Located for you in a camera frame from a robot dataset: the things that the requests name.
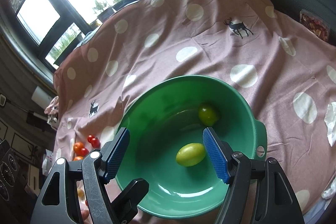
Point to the tan longan upper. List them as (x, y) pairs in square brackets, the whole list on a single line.
[(80, 193)]

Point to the white paper roll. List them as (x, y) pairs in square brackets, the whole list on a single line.
[(41, 98)]

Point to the large orange mandarin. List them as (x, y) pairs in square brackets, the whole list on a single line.
[(77, 158)]

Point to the pink plastic bag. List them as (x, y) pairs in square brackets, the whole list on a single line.
[(52, 111)]

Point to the green plastic bowl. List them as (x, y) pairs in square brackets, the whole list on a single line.
[(166, 142)]

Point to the right hand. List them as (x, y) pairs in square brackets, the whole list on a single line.
[(84, 214)]

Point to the pink polka dot cloth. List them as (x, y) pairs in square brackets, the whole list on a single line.
[(285, 73)]

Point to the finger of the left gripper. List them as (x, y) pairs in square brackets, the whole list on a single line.
[(124, 206)]

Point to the small orange mandarin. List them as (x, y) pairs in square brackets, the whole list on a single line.
[(77, 148)]

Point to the black speaker box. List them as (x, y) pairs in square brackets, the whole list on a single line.
[(16, 203)]

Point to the green oval fruit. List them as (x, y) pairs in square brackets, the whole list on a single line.
[(191, 154)]

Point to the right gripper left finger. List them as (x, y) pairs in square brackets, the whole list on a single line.
[(58, 200)]

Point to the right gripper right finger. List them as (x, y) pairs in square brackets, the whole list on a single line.
[(275, 200)]

